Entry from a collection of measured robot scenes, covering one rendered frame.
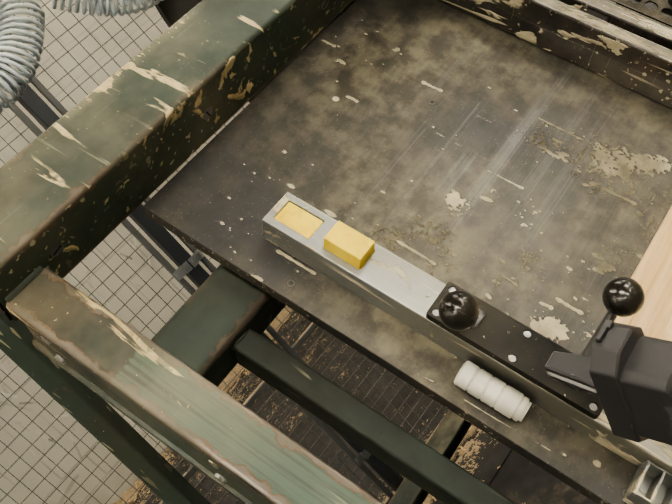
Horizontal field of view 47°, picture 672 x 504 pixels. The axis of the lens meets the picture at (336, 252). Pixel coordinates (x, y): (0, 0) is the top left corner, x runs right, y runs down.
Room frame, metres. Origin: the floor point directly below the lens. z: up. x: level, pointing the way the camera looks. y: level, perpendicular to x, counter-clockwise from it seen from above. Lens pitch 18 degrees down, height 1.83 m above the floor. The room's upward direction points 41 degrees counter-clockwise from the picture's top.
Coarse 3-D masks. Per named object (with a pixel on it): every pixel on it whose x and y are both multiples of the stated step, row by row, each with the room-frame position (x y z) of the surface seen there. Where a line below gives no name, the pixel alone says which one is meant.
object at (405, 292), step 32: (288, 192) 0.89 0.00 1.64; (320, 256) 0.83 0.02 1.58; (384, 256) 0.81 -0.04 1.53; (352, 288) 0.82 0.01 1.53; (384, 288) 0.78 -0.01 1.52; (416, 288) 0.77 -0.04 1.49; (416, 320) 0.76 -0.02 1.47; (480, 352) 0.71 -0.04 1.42; (512, 384) 0.70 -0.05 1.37; (576, 416) 0.66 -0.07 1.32; (608, 448) 0.65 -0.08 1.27; (640, 448) 0.61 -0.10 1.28
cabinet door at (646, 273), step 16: (656, 240) 0.79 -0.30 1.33; (656, 256) 0.78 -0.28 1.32; (640, 272) 0.77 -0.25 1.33; (656, 272) 0.76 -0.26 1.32; (656, 288) 0.75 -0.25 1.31; (656, 304) 0.74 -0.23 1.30; (624, 320) 0.73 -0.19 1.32; (640, 320) 0.73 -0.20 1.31; (656, 320) 0.72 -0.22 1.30; (656, 336) 0.71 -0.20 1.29
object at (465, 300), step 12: (444, 300) 0.64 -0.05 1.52; (456, 300) 0.63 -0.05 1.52; (468, 300) 0.63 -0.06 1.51; (444, 312) 0.64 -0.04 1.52; (456, 312) 0.63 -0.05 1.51; (468, 312) 0.63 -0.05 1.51; (480, 312) 0.72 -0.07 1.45; (444, 324) 0.64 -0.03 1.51; (456, 324) 0.63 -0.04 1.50; (468, 324) 0.63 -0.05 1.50
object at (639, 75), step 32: (448, 0) 1.14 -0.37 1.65; (480, 0) 1.09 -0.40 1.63; (512, 0) 1.05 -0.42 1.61; (544, 0) 1.02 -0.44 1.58; (576, 0) 1.02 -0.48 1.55; (512, 32) 1.08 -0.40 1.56; (544, 32) 1.04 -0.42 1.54; (576, 32) 1.00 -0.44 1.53; (608, 32) 0.97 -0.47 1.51; (640, 32) 0.97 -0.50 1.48; (608, 64) 0.99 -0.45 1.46; (640, 64) 0.95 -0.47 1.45
